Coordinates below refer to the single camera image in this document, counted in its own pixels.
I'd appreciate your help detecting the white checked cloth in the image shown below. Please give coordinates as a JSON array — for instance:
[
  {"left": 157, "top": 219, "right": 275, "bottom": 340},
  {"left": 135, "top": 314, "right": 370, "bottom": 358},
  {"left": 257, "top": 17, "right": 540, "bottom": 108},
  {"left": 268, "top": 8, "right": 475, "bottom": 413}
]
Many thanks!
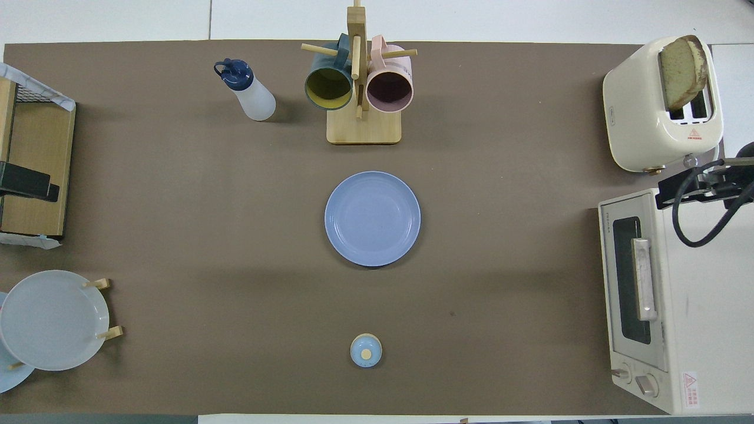
[
  {"left": 0, "top": 62, "right": 77, "bottom": 112},
  {"left": 0, "top": 233, "right": 62, "bottom": 249}
]

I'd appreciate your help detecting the dark teal mug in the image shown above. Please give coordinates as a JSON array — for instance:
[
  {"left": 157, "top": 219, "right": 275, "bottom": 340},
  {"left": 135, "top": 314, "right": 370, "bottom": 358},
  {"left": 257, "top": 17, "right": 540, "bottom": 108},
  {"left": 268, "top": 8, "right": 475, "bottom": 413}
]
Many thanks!
[{"left": 304, "top": 34, "right": 354, "bottom": 111}]

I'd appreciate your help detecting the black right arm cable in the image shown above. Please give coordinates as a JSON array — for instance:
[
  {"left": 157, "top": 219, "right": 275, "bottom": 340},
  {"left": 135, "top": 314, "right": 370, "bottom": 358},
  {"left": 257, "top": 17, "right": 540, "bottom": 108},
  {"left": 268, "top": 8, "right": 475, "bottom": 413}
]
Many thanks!
[{"left": 672, "top": 158, "right": 754, "bottom": 248}]

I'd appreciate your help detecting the wooden plate rack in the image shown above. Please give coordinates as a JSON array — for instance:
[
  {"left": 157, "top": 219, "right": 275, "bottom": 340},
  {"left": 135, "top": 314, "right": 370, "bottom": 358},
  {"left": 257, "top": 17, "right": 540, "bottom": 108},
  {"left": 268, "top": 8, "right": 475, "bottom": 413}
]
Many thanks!
[{"left": 7, "top": 278, "right": 124, "bottom": 372}]

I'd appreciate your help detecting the toasted bread slice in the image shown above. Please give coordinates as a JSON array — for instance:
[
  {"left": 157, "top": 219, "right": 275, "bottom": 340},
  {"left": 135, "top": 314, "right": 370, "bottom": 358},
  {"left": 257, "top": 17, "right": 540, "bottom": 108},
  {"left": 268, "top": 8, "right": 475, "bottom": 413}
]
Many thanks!
[{"left": 658, "top": 35, "right": 709, "bottom": 112}]

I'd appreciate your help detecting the brown table mat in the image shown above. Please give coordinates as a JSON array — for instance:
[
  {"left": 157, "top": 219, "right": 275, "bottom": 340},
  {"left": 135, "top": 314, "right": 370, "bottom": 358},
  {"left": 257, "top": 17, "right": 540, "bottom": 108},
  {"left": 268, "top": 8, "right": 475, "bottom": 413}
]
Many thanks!
[{"left": 0, "top": 40, "right": 666, "bottom": 416}]

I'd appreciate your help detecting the white toaster oven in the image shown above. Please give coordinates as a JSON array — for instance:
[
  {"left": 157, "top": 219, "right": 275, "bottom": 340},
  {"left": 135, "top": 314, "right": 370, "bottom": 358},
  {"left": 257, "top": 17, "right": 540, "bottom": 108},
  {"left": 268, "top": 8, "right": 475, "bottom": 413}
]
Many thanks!
[{"left": 598, "top": 187, "right": 754, "bottom": 416}]

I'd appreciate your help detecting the pink ribbed mug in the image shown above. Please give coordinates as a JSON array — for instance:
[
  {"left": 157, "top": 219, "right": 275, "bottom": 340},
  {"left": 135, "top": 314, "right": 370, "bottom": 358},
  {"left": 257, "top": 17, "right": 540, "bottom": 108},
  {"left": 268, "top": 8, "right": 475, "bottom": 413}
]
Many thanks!
[{"left": 365, "top": 35, "right": 414, "bottom": 114}]

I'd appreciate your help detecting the light blue round plate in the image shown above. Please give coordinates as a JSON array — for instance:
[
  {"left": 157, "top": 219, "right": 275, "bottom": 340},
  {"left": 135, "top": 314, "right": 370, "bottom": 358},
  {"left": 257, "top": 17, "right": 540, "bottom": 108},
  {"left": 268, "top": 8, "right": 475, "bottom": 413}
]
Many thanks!
[{"left": 0, "top": 291, "right": 36, "bottom": 394}]

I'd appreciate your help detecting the wooden mug tree stand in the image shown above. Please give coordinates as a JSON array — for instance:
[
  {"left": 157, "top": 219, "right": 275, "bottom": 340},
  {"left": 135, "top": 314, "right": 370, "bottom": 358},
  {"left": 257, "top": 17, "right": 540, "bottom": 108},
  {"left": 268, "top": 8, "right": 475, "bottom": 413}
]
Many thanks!
[{"left": 300, "top": 0, "right": 418, "bottom": 145}]

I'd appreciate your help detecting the wooden two-tier shelf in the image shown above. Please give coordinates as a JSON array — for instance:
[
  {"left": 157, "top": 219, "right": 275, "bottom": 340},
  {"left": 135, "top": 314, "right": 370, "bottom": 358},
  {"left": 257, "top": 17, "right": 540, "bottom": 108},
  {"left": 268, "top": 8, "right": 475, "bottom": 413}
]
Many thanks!
[{"left": 0, "top": 79, "right": 76, "bottom": 236}]

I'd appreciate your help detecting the translucent squeeze bottle navy cap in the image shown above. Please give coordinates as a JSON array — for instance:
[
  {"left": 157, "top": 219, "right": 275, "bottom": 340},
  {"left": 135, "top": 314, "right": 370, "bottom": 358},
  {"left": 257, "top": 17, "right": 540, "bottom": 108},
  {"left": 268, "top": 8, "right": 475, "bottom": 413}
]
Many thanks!
[{"left": 213, "top": 58, "right": 277, "bottom": 122}]

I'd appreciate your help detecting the grey round plate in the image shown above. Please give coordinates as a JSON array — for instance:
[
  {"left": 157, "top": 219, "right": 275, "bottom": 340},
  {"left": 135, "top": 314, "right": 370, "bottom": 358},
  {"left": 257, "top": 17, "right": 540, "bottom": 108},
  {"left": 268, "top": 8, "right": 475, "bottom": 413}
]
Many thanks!
[{"left": 0, "top": 270, "right": 110, "bottom": 372}]

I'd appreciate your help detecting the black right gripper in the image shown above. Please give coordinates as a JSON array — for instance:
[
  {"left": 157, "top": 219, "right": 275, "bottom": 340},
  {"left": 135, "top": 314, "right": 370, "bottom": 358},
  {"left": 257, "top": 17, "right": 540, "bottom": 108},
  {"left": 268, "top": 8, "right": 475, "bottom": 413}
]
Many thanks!
[{"left": 657, "top": 141, "right": 754, "bottom": 210}]

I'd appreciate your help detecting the cream two-slot toaster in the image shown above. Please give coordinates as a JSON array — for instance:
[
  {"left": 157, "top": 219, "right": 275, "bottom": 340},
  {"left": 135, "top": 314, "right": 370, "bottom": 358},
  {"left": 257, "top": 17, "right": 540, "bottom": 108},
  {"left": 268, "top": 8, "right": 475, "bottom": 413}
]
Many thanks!
[{"left": 602, "top": 37, "right": 725, "bottom": 175}]

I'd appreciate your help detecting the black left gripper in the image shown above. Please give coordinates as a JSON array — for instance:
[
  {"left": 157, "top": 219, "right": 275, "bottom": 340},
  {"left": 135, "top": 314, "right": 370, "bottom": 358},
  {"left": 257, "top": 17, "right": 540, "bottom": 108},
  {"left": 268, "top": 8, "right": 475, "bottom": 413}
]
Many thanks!
[{"left": 0, "top": 162, "right": 59, "bottom": 203}]

